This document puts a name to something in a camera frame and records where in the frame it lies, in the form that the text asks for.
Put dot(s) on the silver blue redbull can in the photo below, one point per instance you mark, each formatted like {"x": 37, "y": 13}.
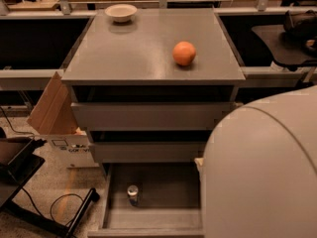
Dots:
{"x": 133, "y": 194}

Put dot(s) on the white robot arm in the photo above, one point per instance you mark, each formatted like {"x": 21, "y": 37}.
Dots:
{"x": 259, "y": 175}

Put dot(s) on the grey top drawer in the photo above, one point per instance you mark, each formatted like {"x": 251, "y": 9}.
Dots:
{"x": 143, "y": 116}

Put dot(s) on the grey drawer cabinet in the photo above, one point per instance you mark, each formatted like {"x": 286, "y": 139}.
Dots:
{"x": 133, "y": 63}

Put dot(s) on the grey middle drawer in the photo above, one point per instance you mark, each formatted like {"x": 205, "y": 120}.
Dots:
{"x": 148, "y": 152}

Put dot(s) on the grey open bottom drawer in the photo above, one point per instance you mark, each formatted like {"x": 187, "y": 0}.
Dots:
{"x": 169, "y": 202}

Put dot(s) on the orange fruit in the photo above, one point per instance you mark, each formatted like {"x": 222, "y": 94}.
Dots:
{"x": 184, "y": 53}

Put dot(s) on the brown white cardboard box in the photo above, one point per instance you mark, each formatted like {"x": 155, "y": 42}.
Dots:
{"x": 53, "y": 119}

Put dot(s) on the white ceramic bowl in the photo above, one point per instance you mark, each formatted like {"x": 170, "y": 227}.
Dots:
{"x": 121, "y": 13}

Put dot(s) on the black stand with tray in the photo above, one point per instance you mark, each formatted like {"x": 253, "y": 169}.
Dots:
{"x": 18, "y": 164}

